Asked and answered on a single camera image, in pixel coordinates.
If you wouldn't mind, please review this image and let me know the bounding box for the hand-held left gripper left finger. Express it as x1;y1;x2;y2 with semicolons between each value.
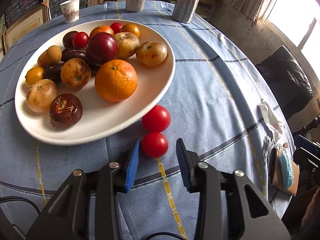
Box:
26;140;140;240

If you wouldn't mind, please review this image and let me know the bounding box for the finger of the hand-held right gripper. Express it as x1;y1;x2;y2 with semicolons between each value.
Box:
293;148;320;173
294;135;320;155

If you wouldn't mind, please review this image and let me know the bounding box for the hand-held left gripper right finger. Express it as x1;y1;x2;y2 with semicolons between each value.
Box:
176;138;292;240

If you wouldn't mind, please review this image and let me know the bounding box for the white ceramic plate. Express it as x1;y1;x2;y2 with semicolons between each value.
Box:
14;19;176;146

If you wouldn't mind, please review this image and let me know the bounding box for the reddish brown passion fruit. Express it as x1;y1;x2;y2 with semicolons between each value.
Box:
49;93;83;129

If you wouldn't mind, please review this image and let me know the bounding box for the orange mandarin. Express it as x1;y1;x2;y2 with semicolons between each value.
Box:
94;59;138;102
89;25;115;37

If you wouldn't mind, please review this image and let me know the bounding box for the tan passion fruit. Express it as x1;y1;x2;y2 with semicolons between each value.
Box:
135;41;167;67
26;79;58;113

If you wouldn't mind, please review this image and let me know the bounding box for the red plum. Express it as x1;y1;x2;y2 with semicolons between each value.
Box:
86;32;119;67

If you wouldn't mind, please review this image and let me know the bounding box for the yellow passion fruit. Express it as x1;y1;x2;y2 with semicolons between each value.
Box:
114;32;140;60

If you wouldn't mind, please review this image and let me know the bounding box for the small orange citrus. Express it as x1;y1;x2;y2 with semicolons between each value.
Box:
25;66;45;86
37;51;49;67
120;24;140;38

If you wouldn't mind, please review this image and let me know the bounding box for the small tan longan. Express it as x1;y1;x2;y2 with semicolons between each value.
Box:
46;45;62;64

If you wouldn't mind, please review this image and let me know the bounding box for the smooth purple passion fruit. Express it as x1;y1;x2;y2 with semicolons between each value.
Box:
62;31;79;48

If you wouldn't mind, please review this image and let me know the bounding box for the person's right forearm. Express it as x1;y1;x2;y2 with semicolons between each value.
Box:
301;187;320;228

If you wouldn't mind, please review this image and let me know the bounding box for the blue face mask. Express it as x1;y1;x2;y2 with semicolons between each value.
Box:
274;144;294;190

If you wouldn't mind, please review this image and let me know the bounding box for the grey crumpled wrapper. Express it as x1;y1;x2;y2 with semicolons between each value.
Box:
262;135;271;158

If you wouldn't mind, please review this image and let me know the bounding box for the white tissue packet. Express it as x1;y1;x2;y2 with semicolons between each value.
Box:
258;101;285;138

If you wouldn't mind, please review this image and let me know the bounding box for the blue checked tablecloth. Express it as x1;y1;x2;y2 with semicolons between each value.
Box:
0;0;295;240

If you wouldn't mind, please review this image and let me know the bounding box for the window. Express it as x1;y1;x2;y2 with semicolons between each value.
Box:
260;0;320;63

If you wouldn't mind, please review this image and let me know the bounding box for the silver bottle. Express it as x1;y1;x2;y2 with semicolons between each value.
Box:
172;0;203;24

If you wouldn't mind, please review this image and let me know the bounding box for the white paper cup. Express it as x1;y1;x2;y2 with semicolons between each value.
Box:
59;0;81;24

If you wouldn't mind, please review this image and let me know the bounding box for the white drink can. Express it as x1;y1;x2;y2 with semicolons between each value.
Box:
125;0;146;12

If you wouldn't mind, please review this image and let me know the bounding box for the wooden framed panel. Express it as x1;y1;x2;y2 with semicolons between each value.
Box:
2;5;49;53

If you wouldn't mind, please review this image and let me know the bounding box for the stack of blue patterned boxes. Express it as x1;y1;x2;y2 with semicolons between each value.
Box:
5;0;44;27

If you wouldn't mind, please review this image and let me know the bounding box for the thin black cable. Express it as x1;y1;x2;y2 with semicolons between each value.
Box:
147;232;187;240

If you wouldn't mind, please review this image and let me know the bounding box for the thick black cable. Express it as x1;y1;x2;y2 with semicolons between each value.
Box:
0;196;40;215

